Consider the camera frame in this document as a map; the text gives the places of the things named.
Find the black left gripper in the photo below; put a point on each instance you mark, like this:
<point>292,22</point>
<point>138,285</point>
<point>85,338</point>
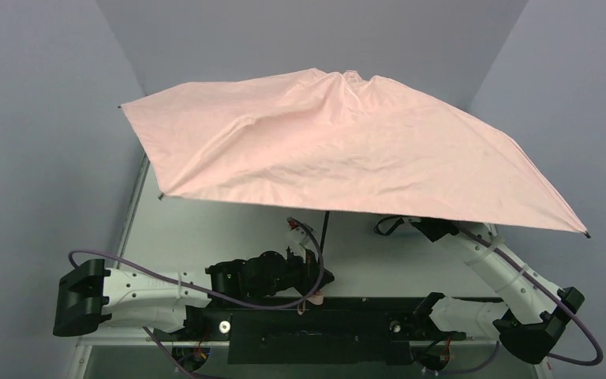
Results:
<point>306,269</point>

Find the pink folding umbrella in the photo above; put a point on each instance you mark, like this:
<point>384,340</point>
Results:
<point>337,142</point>

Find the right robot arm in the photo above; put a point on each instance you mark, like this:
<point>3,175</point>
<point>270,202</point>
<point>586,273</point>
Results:
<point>532,312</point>

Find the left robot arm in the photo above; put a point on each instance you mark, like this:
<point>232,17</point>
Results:
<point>93,294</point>

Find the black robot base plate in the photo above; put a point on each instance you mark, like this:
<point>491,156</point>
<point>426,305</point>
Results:
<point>340,331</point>

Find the aluminium table frame rail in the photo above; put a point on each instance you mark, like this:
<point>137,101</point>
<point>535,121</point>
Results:
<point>84,345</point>

